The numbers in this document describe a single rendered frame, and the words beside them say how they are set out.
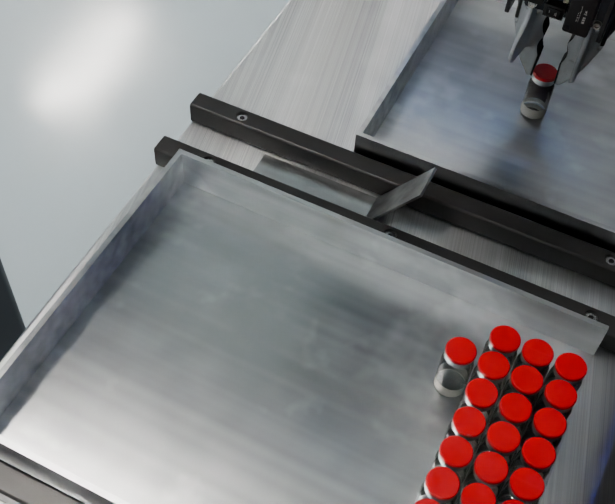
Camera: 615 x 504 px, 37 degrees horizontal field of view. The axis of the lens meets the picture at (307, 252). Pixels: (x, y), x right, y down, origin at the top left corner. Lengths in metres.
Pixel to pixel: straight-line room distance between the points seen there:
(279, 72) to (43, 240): 1.09
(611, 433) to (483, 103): 0.31
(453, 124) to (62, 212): 1.21
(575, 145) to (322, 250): 0.24
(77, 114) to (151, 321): 1.43
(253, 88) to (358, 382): 0.30
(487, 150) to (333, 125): 0.13
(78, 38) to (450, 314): 1.68
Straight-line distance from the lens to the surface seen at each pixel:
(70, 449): 0.63
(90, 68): 2.18
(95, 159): 1.98
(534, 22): 0.77
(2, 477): 0.61
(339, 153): 0.74
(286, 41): 0.87
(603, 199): 0.79
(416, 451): 0.63
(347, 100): 0.82
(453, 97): 0.83
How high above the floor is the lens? 1.44
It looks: 53 degrees down
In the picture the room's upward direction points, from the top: 4 degrees clockwise
